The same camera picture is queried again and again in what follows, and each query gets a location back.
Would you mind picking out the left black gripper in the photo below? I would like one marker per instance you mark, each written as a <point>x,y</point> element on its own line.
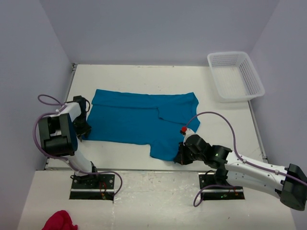
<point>84,132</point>

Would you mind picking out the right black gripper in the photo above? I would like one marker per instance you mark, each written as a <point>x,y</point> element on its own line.
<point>181,158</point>

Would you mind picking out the blue t shirt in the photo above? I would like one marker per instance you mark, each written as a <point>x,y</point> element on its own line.
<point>143,119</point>

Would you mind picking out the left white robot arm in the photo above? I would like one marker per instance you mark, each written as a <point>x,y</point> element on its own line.
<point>58,134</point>

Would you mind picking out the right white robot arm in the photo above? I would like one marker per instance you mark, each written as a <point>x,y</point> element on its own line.
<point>288,184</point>

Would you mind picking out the white plastic basket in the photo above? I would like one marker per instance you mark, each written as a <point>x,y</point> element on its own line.
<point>234,76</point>

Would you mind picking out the red t shirt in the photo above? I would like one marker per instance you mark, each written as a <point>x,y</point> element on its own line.
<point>60,220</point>

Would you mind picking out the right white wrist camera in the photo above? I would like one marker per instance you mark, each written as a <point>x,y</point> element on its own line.
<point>186,133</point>

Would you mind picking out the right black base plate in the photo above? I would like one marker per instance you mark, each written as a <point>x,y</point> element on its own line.
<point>217,193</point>

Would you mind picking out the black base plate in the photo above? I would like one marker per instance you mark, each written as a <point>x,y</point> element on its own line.
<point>217,193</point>
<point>92,187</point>

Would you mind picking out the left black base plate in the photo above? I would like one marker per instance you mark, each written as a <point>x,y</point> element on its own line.
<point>92,187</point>

